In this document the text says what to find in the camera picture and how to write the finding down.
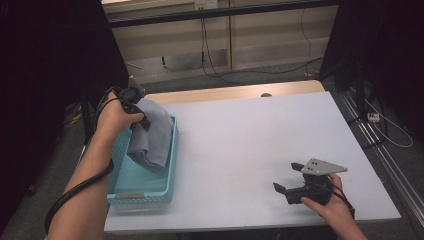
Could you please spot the wooden table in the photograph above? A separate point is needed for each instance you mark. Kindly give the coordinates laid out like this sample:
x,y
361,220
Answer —
x,y
233,90

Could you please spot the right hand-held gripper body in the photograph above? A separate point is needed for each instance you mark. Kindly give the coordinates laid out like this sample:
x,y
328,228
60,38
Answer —
x,y
316,191

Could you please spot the black curtain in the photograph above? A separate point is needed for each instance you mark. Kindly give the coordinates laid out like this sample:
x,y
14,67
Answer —
x,y
393,50
50,66

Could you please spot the person's right hand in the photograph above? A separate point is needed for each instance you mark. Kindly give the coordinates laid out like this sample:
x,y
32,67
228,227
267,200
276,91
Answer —
x,y
336,210

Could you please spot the light blue knit tank top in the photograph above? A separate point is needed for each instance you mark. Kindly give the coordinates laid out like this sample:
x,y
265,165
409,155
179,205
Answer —
x,y
153,140

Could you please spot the black metal stand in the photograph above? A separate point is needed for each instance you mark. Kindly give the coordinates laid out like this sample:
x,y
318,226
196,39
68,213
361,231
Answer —
x,y
359,86

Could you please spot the white power strip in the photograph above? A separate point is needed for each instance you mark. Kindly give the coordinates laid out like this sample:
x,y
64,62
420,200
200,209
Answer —
x,y
373,117

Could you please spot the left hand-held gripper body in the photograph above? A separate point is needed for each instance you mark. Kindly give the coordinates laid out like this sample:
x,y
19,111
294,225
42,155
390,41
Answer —
x,y
131,96

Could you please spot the white table cover sheet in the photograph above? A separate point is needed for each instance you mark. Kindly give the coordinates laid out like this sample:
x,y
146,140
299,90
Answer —
x,y
250,150

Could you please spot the light blue perforated plastic basket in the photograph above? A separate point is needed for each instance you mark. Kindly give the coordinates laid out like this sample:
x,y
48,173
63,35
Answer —
x,y
143,183

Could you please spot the person's left hand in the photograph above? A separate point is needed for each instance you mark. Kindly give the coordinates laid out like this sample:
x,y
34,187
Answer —
x,y
113,121

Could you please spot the white wall power outlet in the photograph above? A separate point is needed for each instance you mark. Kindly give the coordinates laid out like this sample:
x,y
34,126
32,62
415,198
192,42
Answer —
x,y
206,4

